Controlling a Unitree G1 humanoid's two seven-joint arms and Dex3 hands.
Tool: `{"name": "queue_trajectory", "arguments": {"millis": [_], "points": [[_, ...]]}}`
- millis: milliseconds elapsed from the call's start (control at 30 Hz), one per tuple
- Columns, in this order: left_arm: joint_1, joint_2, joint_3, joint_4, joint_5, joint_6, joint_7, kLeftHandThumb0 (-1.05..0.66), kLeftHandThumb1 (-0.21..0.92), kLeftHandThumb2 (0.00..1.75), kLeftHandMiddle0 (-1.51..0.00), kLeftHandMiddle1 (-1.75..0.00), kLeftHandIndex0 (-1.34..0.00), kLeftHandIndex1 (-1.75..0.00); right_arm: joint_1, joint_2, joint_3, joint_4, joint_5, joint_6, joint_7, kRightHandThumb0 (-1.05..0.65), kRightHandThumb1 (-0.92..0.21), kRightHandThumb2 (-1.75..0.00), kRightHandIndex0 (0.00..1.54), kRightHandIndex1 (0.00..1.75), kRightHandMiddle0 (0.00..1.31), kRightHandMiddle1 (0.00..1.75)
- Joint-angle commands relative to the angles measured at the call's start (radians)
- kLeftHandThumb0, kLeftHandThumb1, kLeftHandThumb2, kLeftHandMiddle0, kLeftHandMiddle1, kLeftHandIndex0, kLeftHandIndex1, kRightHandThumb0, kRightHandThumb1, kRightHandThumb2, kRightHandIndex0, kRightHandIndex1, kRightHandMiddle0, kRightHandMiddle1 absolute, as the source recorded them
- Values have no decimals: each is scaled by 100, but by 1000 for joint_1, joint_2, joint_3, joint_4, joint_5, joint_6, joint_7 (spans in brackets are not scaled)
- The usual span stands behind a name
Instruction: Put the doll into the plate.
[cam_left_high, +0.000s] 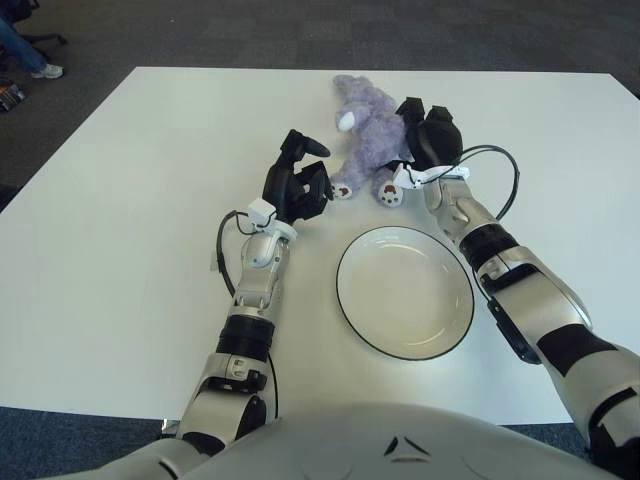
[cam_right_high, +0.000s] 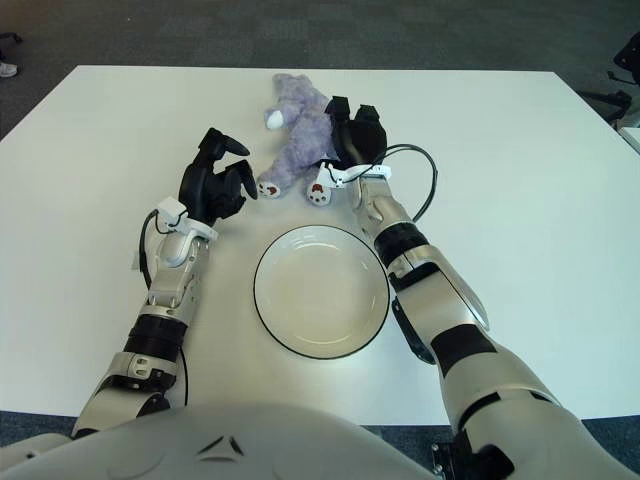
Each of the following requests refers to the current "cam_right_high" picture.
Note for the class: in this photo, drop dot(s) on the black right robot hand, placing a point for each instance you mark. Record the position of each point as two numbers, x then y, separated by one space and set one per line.
365 137

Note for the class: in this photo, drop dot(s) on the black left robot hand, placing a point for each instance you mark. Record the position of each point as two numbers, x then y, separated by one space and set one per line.
202 187

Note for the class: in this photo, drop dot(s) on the purple plush bear doll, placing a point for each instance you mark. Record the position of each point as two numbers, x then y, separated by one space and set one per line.
305 135

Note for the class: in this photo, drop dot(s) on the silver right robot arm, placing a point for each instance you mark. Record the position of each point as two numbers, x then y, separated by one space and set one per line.
450 310

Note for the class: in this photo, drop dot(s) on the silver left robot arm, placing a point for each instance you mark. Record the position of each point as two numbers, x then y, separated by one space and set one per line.
170 280

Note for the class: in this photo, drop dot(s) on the white plate black rim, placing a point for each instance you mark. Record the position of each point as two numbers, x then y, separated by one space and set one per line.
320 295

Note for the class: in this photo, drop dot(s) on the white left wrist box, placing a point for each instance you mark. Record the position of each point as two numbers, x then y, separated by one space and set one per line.
172 209

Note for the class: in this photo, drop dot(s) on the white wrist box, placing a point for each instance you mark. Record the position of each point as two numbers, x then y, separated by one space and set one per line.
172 209
332 175

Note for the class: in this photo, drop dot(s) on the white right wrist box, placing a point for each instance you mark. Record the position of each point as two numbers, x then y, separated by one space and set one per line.
332 175

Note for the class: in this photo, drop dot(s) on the white sneaker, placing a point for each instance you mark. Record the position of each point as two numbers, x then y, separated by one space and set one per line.
7 69

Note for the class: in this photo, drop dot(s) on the black swivel chair base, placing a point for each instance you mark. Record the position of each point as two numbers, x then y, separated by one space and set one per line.
9 36

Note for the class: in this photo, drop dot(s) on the black star chair foot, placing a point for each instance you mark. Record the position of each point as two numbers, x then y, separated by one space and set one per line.
610 100

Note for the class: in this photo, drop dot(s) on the silver robot torso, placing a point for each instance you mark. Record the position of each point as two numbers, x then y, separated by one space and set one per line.
200 445

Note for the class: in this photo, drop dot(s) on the white desk edge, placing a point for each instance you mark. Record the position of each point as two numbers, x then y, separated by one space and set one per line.
632 132

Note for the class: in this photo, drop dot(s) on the black office chair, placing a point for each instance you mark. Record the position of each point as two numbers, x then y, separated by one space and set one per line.
630 60

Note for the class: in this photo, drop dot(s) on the black metal bracket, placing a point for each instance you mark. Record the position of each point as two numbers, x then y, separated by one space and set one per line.
442 460

